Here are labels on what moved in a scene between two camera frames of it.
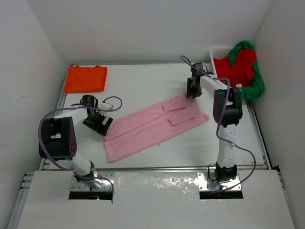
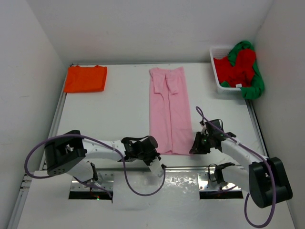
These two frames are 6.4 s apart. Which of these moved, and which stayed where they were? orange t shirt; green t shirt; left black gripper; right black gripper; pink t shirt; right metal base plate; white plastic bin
Moved: left black gripper; right black gripper; pink t shirt
Stayed: right metal base plate; orange t shirt; green t shirt; white plastic bin
